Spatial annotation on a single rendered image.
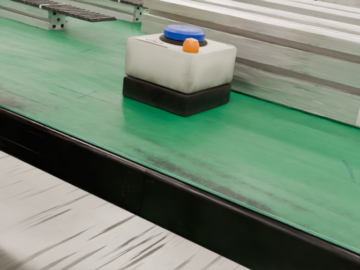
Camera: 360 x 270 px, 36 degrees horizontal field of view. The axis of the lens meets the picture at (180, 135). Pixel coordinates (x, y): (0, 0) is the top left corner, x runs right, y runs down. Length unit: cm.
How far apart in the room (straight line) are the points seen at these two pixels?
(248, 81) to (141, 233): 86
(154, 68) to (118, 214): 100
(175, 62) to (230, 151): 11
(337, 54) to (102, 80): 25
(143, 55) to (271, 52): 14
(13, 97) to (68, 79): 9
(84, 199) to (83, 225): 14
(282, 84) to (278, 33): 5
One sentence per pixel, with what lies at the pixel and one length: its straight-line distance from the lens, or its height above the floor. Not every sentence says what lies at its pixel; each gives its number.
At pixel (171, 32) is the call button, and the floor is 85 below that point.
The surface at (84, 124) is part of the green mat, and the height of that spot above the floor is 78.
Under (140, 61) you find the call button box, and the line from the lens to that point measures 54.
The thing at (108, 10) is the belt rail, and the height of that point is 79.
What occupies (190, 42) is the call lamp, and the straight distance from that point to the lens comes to 51.
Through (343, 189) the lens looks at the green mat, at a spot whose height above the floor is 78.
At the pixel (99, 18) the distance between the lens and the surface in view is 80.
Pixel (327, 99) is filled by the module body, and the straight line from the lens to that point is 58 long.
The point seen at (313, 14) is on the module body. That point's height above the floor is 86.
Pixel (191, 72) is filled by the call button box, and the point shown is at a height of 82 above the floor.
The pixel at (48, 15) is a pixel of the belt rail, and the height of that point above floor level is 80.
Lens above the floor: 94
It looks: 20 degrees down
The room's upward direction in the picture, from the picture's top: 7 degrees clockwise
